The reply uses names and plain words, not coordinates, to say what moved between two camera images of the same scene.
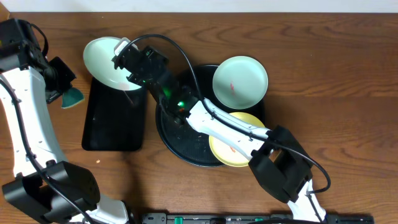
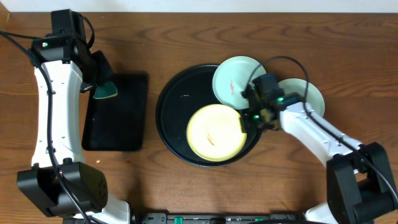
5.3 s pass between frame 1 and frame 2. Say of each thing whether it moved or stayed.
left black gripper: moved
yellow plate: moved
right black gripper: moved
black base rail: stayed
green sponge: moved
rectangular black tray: stayed
